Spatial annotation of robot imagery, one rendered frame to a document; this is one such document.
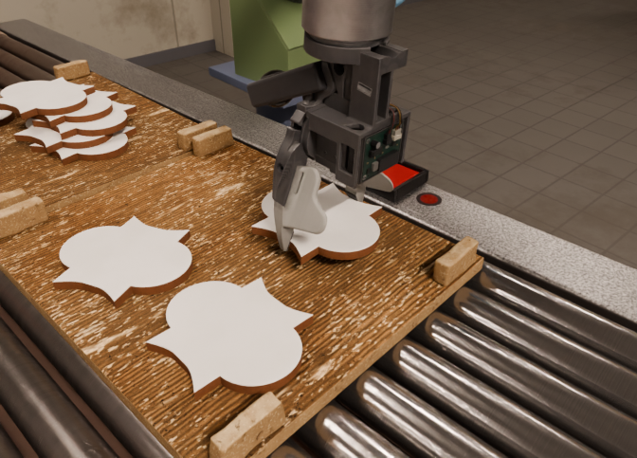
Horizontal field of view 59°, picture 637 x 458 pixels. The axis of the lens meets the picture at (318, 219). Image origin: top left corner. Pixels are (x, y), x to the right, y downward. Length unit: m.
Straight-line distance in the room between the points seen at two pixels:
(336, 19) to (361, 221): 0.22
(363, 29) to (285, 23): 0.73
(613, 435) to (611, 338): 0.11
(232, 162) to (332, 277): 0.27
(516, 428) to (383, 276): 0.18
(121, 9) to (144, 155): 3.34
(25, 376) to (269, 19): 0.83
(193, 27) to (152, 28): 0.33
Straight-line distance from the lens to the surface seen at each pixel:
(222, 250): 0.60
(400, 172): 0.76
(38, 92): 0.94
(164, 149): 0.83
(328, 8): 0.45
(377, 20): 0.46
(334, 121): 0.48
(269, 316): 0.50
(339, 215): 0.60
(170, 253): 0.59
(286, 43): 1.15
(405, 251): 0.60
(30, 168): 0.84
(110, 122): 0.85
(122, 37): 4.16
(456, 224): 0.69
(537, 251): 0.67
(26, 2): 3.92
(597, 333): 0.59
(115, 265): 0.59
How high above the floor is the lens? 1.29
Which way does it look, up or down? 33 degrees down
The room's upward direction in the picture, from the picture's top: straight up
